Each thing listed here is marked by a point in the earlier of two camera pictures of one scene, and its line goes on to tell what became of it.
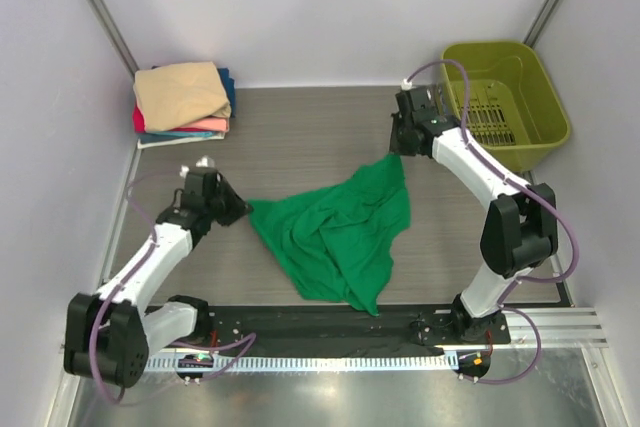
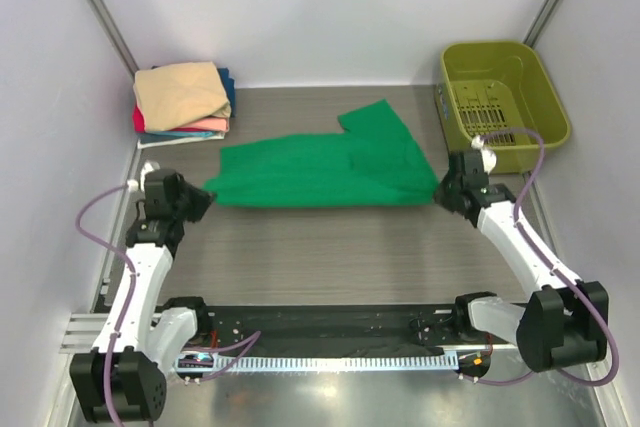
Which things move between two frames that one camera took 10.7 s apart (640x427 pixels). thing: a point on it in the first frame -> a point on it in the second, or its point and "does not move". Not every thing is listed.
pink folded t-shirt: (217, 124) does not move
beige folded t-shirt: (170, 96) does not move
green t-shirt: (336, 241) -> (373, 163)
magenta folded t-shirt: (138, 122) does not move
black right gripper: (395, 147) -> (441, 198)
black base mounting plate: (302, 327) does not move
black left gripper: (238, 206) -> (202, 199)
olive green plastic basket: (510, 107) does not move
